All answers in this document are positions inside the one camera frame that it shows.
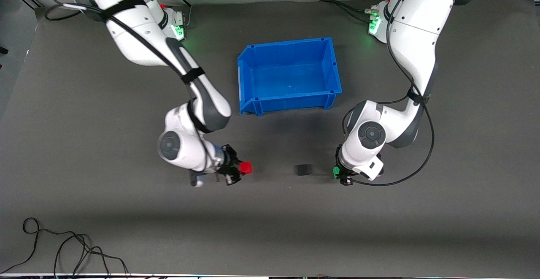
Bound dark grey table mat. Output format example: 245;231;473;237
0;0;540;278

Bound blue plastic storage bin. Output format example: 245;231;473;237
237;37;343;116

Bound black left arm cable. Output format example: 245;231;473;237
342;0;435;187

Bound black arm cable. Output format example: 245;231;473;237
44;0;199;81
342;0;435;187

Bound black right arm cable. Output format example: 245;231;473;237
44;0;199;81

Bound black left base cable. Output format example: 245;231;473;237
337;4;375;23
319;0;374;14

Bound black base cable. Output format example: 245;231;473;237
337;4;375;23
319;0;374;14
160;0;193;27

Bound black right base cable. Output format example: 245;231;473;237
160;0;193;27

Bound loose black looped cable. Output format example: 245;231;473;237
0;217;129;278

